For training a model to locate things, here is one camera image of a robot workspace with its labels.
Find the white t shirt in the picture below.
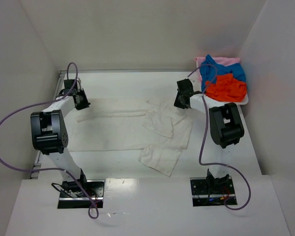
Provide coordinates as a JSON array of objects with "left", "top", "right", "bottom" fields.
[{"left": 64, "top": 98, "right": 193, "bottom": 177}]

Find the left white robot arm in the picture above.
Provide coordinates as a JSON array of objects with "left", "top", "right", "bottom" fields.
[{"left": 30, "top": 79, "right": 90, "bottom": 196}]

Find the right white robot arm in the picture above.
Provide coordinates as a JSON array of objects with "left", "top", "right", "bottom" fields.
[{"left": 174, "top": 79, "right": 248, "bottom": 194}]

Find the blue t shirt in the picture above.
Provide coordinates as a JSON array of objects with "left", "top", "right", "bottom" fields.
[{"left": 200, "top": 55, "right": 246, "bottom": 90}]

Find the orange t shirt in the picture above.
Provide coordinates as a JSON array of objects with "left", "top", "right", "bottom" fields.
[{"left": 205, "top": 73, "right": 247, "bottom": 102}]

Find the pink plastic basket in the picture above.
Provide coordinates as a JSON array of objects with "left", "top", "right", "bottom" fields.
[{"left": 194, "top": 56, "right": 250, "bottom": 107}]

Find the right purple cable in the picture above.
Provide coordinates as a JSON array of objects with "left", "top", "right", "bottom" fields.
[{"left": 186, "top": 63, "right": 252, "bottom": 211}]

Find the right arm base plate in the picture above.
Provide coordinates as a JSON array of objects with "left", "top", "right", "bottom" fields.
[{"left": 190, "top": 177, "right": 237, "bottom": 207}]

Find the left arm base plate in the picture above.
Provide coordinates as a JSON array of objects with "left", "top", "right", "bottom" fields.
[{"left": 51, "top": 180, "right": 105, "bottom": 209}]

